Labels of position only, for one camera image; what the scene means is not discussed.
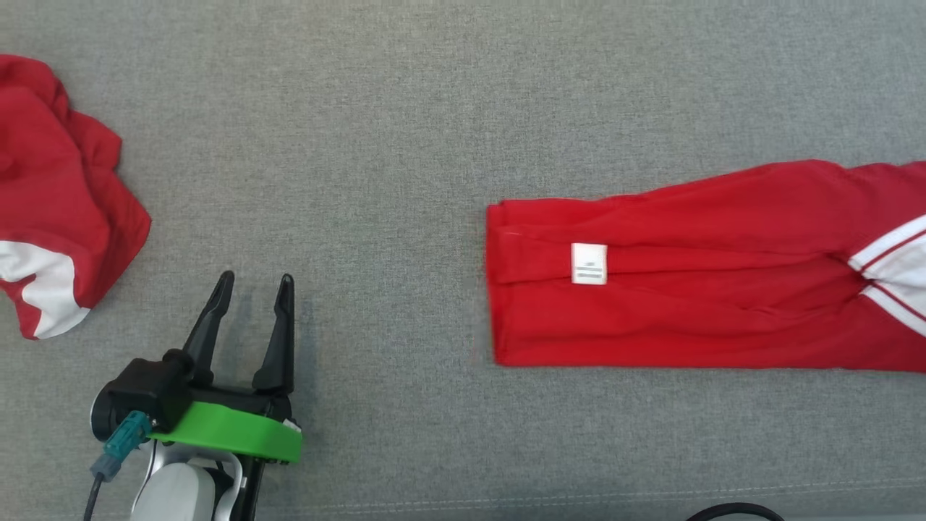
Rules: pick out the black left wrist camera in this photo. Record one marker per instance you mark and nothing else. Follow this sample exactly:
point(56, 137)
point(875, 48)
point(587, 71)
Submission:
point(145, 391)

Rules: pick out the red white basketball jersey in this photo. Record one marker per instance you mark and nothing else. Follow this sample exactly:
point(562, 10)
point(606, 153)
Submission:
point(687, 311)

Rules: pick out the black round robot base part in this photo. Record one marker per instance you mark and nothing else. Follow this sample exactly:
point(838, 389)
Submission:
point(734, 512)

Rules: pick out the teal left camera connector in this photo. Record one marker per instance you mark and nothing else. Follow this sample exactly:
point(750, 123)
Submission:
point(124, 443)

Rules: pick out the red shorts with white stripe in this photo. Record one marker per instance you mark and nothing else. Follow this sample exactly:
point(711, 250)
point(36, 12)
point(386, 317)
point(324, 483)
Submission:
point(58, 202)

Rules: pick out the grey fabric sofa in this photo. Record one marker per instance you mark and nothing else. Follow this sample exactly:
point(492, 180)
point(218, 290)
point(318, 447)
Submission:
point(434, 108)

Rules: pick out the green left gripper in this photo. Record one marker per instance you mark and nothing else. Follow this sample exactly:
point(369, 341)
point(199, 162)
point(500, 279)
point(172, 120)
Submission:
point(231, 433)

